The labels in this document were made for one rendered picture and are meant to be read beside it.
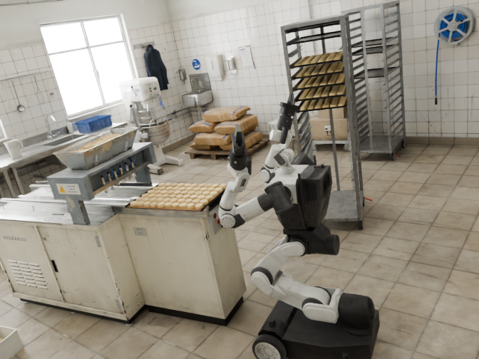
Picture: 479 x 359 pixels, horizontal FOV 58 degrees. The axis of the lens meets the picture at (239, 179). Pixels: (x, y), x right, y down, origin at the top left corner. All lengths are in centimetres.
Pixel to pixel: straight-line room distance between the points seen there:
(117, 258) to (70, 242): 36
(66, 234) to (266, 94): 456
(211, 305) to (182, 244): 47
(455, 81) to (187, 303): 421
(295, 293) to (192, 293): 75
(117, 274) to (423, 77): 440
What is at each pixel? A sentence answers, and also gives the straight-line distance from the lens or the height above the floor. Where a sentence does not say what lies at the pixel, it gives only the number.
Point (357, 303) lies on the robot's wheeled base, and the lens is 258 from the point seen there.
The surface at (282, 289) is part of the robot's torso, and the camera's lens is 268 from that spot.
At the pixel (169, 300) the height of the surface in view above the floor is 17.
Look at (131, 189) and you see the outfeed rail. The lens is 334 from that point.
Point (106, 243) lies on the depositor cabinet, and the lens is 303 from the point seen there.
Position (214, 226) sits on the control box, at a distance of 272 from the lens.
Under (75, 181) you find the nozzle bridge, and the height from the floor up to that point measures 115.
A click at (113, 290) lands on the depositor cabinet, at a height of 33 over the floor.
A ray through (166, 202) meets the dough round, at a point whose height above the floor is 91.
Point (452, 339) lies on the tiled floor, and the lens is 292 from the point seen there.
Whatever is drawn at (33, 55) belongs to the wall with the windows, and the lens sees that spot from 652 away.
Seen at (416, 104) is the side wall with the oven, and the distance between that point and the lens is 609.
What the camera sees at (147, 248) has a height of 58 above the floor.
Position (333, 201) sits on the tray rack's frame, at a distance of 428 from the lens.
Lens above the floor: 190
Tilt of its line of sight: 20 degrees down
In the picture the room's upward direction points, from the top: 11 degrees counter-clockwise
